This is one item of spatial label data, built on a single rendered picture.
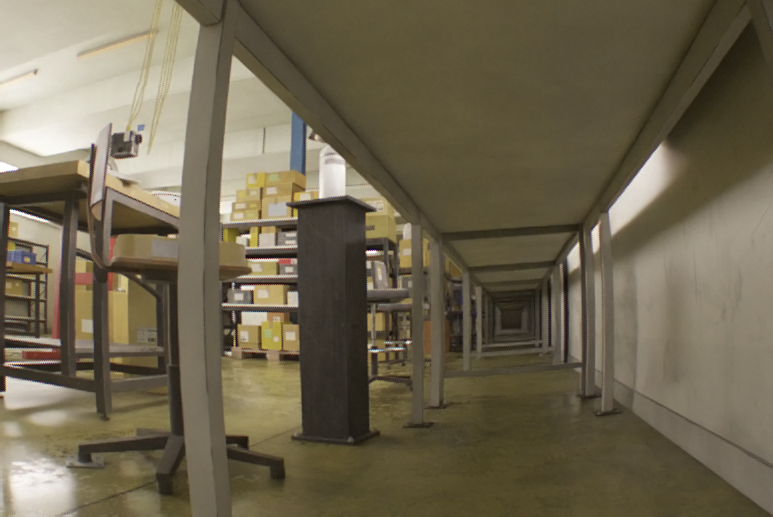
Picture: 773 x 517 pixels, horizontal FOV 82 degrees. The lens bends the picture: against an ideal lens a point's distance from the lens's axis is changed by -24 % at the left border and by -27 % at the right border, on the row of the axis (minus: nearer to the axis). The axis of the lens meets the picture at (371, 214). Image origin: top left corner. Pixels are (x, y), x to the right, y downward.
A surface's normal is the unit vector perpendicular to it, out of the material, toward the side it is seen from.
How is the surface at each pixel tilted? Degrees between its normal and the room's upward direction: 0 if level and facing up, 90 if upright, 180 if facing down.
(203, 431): 90
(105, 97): 90
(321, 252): 90
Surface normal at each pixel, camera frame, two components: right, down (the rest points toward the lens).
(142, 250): 0.49, -0.18
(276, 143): -0.24, -0.18
